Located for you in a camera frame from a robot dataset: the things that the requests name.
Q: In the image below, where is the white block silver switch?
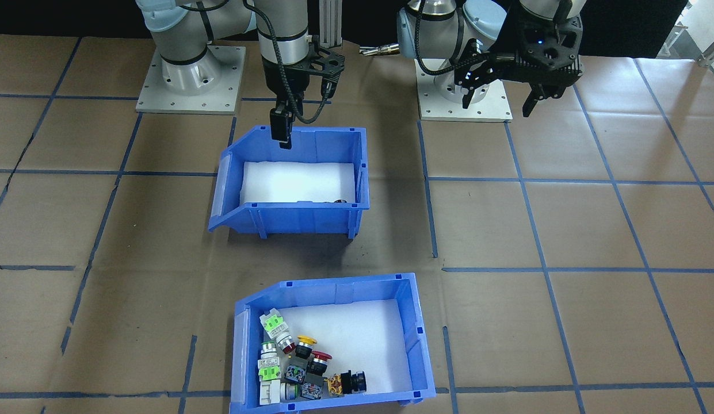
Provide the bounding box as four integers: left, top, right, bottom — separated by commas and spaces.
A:
259, 379, 303, 406

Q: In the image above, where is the yellow mushroom push button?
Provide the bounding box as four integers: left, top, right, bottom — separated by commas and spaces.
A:
284, 335, 318, 385

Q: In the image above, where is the white foam pad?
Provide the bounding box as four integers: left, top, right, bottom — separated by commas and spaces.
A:
240, 161, 357, 205
259, 298, 415, 404

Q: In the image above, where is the aluminium frame post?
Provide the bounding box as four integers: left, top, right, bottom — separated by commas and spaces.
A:
318, 0, 343, 48

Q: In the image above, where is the black button orange block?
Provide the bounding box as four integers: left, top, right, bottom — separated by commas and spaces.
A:
327, 371, 369, 397

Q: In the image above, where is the blue plastic capacitor bin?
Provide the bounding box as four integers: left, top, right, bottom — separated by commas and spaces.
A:
208, 126, 371, 239

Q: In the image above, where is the red mushroom push button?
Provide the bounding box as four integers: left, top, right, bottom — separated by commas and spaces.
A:
299, 352, 333, 401

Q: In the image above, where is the silver head green block switch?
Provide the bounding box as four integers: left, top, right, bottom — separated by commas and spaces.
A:
257, 341, 282, 382

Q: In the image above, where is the white square base plate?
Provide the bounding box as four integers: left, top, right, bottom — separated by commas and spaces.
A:
415, 53, 513, 122
136, 46, 246, 114

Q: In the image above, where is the blue plastic button bin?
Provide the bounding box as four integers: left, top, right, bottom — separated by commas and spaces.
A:
229, 273, 437, 414

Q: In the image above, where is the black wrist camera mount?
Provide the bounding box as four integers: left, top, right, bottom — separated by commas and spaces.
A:
304, 41, 346, 98
518, 16, 583, 64

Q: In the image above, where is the red head green block switch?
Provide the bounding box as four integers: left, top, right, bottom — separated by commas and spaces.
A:
259, 310, 297, 354

